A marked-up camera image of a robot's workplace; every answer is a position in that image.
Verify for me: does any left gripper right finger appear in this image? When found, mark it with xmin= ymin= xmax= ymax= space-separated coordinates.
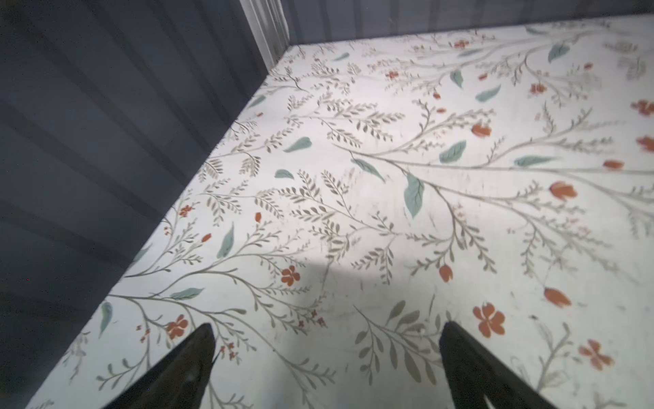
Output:
xmin=439 ymin=321 xmax=555 ymax=409

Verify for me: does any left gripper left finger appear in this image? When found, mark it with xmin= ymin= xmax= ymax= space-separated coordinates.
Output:
xmin=107 ymin=323 xmax=216 ymax=409

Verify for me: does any floral table mat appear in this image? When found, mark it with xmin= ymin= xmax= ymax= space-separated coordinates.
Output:
xmin=29 ymin=15 xmax=653 ymax=408

